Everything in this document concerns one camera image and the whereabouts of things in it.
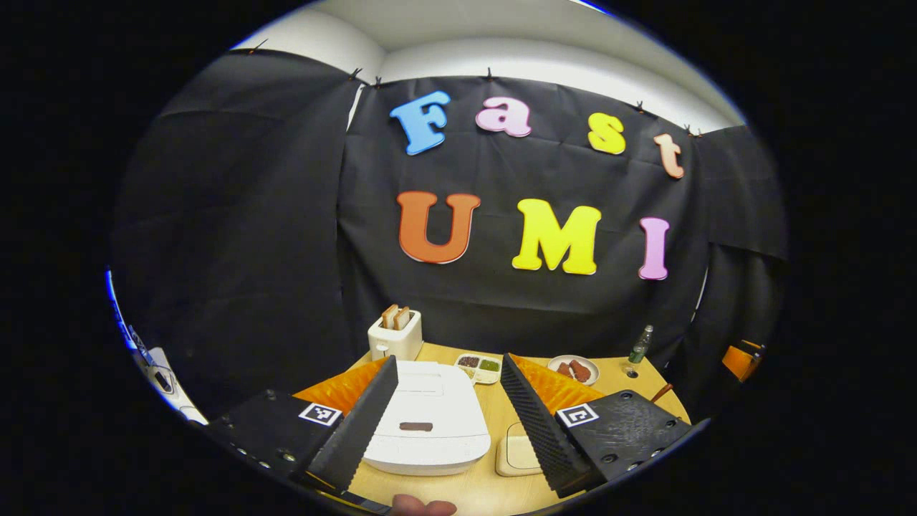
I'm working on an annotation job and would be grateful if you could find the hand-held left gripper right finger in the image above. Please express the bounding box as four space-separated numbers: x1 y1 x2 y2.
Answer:
499 353 694 500

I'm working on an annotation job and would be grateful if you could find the white divided grain dish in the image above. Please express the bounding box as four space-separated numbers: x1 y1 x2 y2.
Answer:
455 353 501 385

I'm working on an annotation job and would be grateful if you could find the white object with dark cable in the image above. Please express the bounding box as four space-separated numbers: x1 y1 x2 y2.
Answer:
129 344 208 425

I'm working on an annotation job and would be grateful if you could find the white round plate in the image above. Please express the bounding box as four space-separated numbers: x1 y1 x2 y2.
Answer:
547 355 600 386

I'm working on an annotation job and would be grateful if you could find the white rice cooker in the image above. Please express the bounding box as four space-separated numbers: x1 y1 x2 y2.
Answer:
362 360 492 477

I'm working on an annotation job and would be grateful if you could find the white toaster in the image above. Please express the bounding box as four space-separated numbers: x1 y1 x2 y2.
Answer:
368 310 423 361

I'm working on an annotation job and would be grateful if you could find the clear container of white rice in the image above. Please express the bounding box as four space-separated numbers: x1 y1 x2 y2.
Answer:
496 421 543 477

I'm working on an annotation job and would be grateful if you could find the clear green label water bottle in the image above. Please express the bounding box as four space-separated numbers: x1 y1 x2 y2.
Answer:
628 325 654 366

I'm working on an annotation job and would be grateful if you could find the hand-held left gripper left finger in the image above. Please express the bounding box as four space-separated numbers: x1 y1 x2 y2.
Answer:
204 356 399 494

